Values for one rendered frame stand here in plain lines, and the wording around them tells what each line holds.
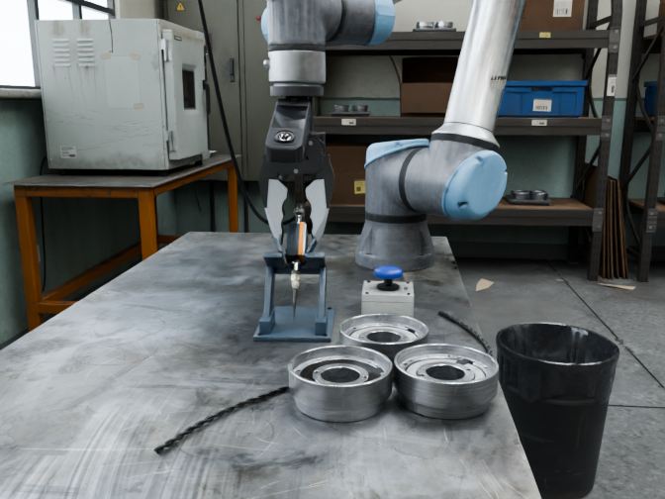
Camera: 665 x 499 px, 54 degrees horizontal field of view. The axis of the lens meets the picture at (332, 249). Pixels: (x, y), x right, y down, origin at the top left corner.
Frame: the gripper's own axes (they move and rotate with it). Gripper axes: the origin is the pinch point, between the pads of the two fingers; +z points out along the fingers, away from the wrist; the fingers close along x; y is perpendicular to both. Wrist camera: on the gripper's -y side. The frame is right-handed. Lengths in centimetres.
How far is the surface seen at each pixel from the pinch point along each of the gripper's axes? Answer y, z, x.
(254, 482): -40.4, 11.9, -0.4
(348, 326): -11.8, 8.6, -7.3
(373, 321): -9.6, 8.7, -10.4
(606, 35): 313, -55, -148
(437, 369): -22.6, 9.5, -16.9
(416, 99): 324, -19, -41
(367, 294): -2.5, 7.4, -9.7
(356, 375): -24.4, 9.5, -8.4
